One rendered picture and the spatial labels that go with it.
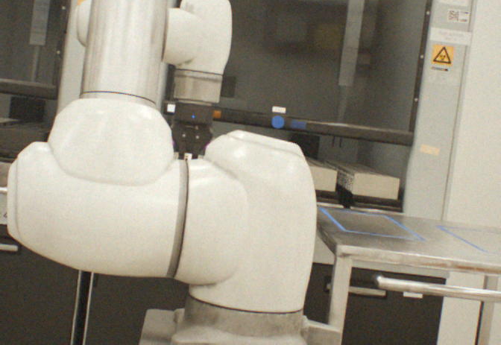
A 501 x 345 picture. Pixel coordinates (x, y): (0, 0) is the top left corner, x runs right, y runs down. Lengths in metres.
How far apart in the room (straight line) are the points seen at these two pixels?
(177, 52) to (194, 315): 0.68
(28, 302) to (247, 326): 1.16
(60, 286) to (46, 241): 1.10
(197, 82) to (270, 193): 0.63
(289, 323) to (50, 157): 0.36
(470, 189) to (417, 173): 1.21
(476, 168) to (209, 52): 1.94
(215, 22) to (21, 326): 0.92
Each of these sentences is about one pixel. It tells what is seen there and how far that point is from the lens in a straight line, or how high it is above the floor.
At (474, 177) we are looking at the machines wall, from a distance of 3.59.
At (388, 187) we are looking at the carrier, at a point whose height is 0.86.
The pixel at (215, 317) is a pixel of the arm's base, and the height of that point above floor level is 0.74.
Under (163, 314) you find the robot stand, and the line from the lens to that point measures 1.40.
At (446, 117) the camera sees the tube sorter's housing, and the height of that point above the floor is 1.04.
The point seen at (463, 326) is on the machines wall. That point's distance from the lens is 3.66.
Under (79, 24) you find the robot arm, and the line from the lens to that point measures 1.79.
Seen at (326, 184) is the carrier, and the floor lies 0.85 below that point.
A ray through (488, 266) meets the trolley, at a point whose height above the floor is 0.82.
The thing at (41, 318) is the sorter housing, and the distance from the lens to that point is 2.32.
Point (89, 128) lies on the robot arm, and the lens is 1.19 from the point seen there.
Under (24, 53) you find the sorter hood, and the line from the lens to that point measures 2.35.
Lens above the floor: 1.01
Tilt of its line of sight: 3 degrees down
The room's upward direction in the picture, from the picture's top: 8 degrees clockwise
